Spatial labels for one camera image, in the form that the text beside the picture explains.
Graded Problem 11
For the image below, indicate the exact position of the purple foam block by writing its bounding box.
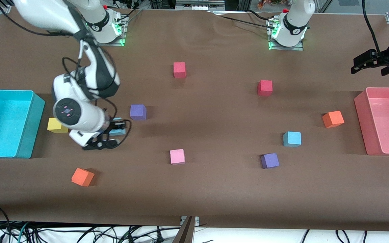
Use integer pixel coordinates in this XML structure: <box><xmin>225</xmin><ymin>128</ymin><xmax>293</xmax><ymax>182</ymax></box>
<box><xmin>261</xmin><ymin>153</ymin><xmax>280</xmax><ymax>169</ymax></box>
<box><xmin>130</xmin><ymin>104</ymin><xmax>147</xmax><ymax>121</ymax></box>

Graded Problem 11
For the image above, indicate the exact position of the yellow foam block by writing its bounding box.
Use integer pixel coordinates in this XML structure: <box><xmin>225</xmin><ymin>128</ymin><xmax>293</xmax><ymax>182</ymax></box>
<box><xmin>47</xmin><ymin>117</ymin><xmax>69</xmax><ymax>133</ymax></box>

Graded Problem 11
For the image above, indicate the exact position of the orange foam block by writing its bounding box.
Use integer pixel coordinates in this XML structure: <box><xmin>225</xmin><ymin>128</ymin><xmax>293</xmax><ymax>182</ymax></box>
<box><xmin>322</xmin><ymin>110</ymin><xmax>345</xmax><ymax>129</ymax></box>
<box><xmin>71</xmin><ymin>167</ymin><xmax>95</xmax><ymax>187</ymax></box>

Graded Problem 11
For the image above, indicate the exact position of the pink plastic bin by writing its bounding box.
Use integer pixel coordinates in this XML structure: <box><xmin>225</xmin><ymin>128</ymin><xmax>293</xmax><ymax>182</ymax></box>
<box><xmin>354</xmin><ymin>87</ymin><xmax>389</xmax><ymax>156</ymax></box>

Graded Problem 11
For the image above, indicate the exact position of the pink foam block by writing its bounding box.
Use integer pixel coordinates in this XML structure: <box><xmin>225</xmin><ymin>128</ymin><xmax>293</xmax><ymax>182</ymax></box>
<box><xmin>170</xmin><ymin>149</ymin><xmax>186</xmax><ymax>165</ymax></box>

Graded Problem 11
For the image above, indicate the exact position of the red foam block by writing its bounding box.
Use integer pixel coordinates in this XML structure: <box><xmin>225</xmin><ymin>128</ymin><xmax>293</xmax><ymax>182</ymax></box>
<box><xmin>257</xmin><ymin>80</ymin><xmax>273</xmax><ymax>97</ymax></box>
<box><xmin>173</xmin><ymin>62</ymin><xmax>186</xmax><ymax>79</ymax></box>

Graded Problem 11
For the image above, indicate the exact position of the cyan plastic bin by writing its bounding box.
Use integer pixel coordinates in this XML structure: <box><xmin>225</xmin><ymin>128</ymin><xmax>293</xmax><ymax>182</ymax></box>
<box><xmin>0</xmin><ymin>89</ymin><xmax>46</xmax><ymax>159</ymax></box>

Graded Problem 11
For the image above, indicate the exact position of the brown table cloth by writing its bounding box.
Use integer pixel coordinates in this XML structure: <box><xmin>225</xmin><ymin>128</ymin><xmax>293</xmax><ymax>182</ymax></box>
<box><xmin>0</xmin><ymin>6</ymin><xmax>389</xmax><ymax>232</ymax></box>

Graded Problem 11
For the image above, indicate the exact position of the dark angled bar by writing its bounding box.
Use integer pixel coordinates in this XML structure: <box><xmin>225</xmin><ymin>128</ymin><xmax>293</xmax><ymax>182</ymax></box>
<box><xmin>172</xmin><ymin>216</ymin><xmax>196</xmax><ymax>243</ymax></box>

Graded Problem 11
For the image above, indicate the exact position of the grey equipment box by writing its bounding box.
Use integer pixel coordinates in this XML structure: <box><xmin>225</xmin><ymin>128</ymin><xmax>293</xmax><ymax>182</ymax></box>
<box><xmin>175</xmin><ymin>0</ymin><xmax>226</xmax><ymax>11</ymax></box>

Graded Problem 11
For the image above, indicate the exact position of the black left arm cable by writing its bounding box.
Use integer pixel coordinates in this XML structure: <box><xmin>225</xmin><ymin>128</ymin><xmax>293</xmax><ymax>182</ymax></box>
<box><xmin>362</xmin><ymin>0</ymin><xmax>383</xmax><ymax>55</ymax></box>

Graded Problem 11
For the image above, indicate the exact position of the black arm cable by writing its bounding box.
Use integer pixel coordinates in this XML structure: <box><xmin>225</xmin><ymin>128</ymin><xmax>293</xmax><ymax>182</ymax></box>
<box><xmin>62</xmin><ymin>30</ymin><xmax>131</xmax><ymax>150</ymax></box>
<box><xmin>362</xmin><ymin>0</ymin><xmax>383</xmax><ymax>55</ymax></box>

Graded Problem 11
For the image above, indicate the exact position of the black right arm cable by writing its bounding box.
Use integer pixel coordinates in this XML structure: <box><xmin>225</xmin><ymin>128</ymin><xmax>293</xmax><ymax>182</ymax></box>
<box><xmin>62</xmin><ymin>30</ymin><xmax>131</xmax><ymax>150</ymax></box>

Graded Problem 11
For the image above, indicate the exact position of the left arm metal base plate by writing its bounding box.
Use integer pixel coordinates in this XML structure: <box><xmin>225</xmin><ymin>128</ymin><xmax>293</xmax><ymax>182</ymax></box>
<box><xmin>268</xmin><ymin>17</ymin><xmax>305</xmax><ymax>51</ymax></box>

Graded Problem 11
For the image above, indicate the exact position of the metal table bracket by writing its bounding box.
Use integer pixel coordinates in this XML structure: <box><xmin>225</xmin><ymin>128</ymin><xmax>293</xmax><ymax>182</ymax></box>
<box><xmin>180</xmin><ymin>216</ymin><xmax>199</xmax><ymax>226</ymax></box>

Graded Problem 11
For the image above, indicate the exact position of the teal floor cable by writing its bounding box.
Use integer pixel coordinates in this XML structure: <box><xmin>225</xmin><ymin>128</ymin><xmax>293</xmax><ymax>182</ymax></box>
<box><xmin>17</xmin><ymin>222</ymin><xmax>30</xmax><ymax>243</ymax></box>

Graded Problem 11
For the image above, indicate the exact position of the black cable on cloth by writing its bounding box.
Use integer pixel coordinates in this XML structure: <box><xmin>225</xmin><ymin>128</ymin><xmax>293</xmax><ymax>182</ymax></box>
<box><xmin>219</xmin><ymin>10</ymin><xmax>273</xmax><ymax>28</ymax></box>

